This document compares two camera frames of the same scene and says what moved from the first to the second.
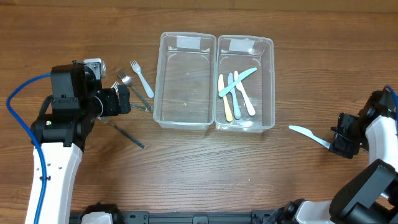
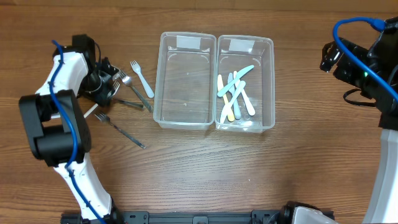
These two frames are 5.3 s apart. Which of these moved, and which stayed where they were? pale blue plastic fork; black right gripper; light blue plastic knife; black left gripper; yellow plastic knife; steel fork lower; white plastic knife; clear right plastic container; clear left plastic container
Moved: black left gripper; light blue plastic knife; black right gripper
Stayed: clear left plastic container; pale blue plastic fork; white plastic knife; yellow plastic knife; clear right plastic container; steel fork lower
